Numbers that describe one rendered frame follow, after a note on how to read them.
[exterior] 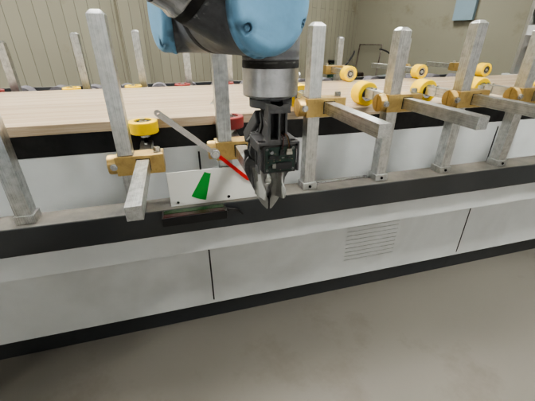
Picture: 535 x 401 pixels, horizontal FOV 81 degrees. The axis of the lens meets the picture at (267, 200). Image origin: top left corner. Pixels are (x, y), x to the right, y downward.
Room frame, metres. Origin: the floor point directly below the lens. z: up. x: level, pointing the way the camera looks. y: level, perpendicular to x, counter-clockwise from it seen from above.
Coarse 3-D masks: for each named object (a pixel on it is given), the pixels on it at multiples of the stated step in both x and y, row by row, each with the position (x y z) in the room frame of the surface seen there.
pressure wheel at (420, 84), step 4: (416, 80) 1.26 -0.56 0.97; (420, 80) 1.24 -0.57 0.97; (424, 80) 1.23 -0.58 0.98; (428, 80) 1.22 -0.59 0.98; (432, 80) 1.22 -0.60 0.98; (412, 84) 1.25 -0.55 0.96; (416, 84) 1.24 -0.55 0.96; (420, 84) 1.22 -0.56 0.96; (424, 84) 1.21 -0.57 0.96; (428, 84) 1.22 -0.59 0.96; (432, 84) 1.22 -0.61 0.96; (436, 84) 1.23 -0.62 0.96; (420, 88) 1.21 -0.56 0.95; (424, 88) 1.22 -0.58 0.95; (420, 92) 1.21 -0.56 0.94; (424, 92) 1.22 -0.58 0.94; (424, 96) 1.22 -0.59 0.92; (428, 96) 1.22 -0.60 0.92; (432, 96) 1.23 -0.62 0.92; (428, 100) 1.22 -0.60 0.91
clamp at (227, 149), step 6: (216, 138) 0.84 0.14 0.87; (234, 138) 0.84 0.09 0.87; (240, 138) 0.84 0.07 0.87; (210, 144) 0.80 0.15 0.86; (216, 144) 0.80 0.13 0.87; (222, 144) 0.80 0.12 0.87; (228, 144) 0.81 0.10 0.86; (234, 144) 0.81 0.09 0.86; (240, 144) 0.82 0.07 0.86; (246, 144) 0.82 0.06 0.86; (222, 150) 0.80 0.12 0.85; (228, 150) 0.81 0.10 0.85; (234, 150) 0.81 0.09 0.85; (210, 156) 0.80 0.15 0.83; (222, 156) 0.80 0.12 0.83; (228, 156) 0.81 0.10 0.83; (234, 156) 0.81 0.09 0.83
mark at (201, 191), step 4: (204, 172) 0.79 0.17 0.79; (204, 176) 0.79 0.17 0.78; (208, 176) 0.79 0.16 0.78; (200, 180) 0.79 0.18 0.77; (204, 180) 0.79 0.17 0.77; (208, 180) 0.79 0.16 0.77; (200, 184) 0.79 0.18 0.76; (204, 184) 0.79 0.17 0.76; (208, 184) 0.79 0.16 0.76; (196, 188) 0.78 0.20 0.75; (200, 188) 0.78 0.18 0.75; (204, 188) 0.79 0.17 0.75; (208, 188) 0.79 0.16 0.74; (196, 192) 0.78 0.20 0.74; (200, 192) 0.78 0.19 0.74; (204, 192) 0.79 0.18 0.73; (192, 196) 0.78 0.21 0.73; (196, 196) 0.78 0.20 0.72; (200, 196) 0.78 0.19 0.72; (204, 196) 0.79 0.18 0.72
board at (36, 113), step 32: (0, 96) 1.36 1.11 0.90; (32, 96) 1.36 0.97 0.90; (64, 96) 1.36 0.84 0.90; (96, 96) 1.36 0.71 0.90; (128, 96) 1.36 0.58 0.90; (160, 96) 1.36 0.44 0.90; (192, 96) 1.36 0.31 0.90; (32, 128) 0.86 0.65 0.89; (64, 128) 0.88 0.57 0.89; (96, 128) 0.90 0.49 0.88
